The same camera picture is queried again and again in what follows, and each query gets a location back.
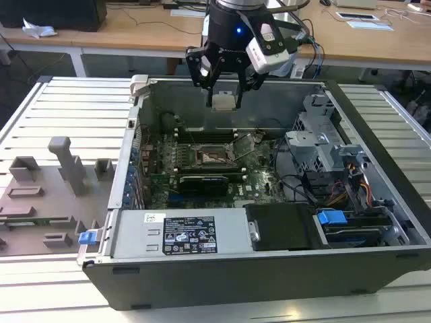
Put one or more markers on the black open PC case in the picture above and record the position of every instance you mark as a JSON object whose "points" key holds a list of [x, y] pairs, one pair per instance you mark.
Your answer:
{"points": [[235, 282]]}

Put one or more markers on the crumpled white paper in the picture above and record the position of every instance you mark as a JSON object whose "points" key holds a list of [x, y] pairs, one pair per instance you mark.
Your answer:
{"points": [[37, 31]]}

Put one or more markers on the silver power supply unit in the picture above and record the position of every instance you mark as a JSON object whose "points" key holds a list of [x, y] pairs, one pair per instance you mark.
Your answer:
{"points": [[134, 235]]}

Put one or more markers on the silver metal drive cage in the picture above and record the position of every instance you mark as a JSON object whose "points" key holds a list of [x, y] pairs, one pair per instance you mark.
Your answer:
{"points": [[313, 148]]}

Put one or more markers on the silver CPU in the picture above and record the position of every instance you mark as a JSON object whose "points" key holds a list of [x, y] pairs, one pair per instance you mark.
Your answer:
{"points": [[224, 102]]}

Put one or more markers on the hard disk in blue carrier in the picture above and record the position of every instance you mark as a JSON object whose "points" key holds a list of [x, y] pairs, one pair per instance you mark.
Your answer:
{"points": [[331, 220]]}

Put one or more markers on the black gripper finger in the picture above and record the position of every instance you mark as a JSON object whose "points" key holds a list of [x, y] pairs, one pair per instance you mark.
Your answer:
{"points": [[250, 79], [198, 67]]}

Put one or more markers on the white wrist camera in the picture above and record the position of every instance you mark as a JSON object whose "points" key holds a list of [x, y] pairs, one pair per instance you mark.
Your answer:
{"points": [[269, 57]]}

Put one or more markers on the black mouse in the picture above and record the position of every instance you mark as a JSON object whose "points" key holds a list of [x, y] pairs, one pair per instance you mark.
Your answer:
{"points": [[325, 2]]}

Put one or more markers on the green RAM stick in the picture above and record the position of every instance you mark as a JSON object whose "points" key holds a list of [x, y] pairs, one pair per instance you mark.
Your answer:
{"points": [[37, 222]]}

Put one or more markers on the black plastic shroud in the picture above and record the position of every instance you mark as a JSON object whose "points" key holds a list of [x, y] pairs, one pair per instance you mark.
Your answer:
{"points": [[286, 225]]}

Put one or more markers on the green motherboard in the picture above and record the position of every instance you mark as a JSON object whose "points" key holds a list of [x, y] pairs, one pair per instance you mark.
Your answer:
{"points": [[256, 188]]}

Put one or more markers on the metal locking lever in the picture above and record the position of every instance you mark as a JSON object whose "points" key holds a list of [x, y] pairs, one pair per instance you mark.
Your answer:
{"points": [[192, 138]]}

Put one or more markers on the white framed tablet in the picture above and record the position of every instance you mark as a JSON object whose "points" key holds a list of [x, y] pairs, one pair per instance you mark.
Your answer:
{"points": [[357, 15]]}

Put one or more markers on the blue plastic latch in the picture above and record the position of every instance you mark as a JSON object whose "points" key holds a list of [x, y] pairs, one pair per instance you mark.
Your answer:
{"points": [[87, 237]]}

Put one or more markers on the black RAM slot row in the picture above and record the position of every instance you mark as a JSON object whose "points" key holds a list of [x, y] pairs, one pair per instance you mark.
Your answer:
{"points": [[208, 171], [208, 136]]}

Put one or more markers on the pale blue teach pendant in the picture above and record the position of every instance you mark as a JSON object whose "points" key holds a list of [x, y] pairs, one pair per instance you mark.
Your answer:
{"points": [[286, 69]]}

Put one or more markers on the pale blue paper sheet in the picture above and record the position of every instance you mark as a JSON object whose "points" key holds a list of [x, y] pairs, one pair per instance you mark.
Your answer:
{"points": [[370, 26]]}

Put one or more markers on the grey parts rack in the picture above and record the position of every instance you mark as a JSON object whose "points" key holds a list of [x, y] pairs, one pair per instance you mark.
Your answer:
{"points": [[50, 202]]}

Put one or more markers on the blue expansion slot clips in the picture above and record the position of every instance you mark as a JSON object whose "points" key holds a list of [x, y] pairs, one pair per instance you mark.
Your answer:
{"points": [[129, 177]]}

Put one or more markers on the black power adapter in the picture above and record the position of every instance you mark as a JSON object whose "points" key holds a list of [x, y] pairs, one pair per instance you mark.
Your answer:
{"points": [[170, 6]]}

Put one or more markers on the CPU socket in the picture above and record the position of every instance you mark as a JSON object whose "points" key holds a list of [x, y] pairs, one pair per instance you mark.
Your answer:
{"points": [[208, 158]]}

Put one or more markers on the white paper sheet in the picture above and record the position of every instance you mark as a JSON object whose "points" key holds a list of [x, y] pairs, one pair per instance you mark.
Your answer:
{"points": [[188, 12]]}

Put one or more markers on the grey case release latch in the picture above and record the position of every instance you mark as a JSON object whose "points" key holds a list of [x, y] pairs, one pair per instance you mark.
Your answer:
{"points": [[138, 84]]}

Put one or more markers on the wooden desk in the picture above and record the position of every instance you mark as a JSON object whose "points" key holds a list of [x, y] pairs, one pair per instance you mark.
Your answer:
{"points": [[134, 33], [40, 40]]}

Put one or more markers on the black graphics card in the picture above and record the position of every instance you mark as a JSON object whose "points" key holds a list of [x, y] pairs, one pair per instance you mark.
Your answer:
{"points": [[202, 185]]}

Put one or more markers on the black computer box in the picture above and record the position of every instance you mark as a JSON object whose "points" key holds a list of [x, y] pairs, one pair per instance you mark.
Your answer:
{"points": [[50, 13]]}

